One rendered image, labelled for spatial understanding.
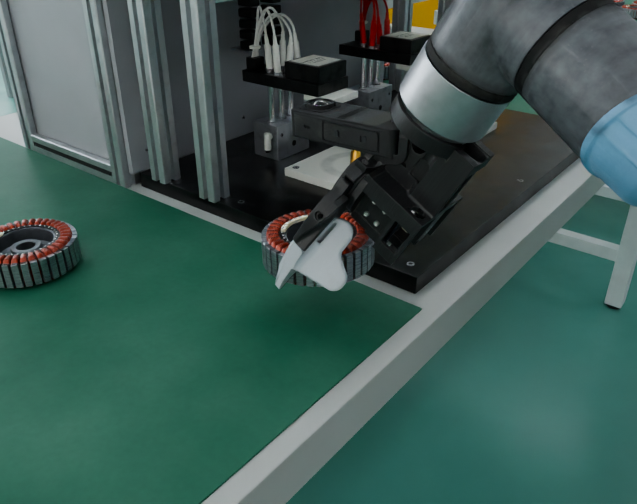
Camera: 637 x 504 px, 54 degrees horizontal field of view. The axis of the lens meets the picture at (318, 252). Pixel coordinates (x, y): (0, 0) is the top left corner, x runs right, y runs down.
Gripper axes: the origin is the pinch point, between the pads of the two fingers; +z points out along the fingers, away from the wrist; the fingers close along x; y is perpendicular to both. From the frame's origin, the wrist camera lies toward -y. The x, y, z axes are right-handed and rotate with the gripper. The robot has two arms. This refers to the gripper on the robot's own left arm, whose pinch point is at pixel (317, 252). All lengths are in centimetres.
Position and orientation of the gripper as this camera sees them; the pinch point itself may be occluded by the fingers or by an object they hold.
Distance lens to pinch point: 62.4
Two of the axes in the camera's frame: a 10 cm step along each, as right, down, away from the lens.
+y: 6.8, 7.0, -2.2
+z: -3.9, 6.0, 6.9
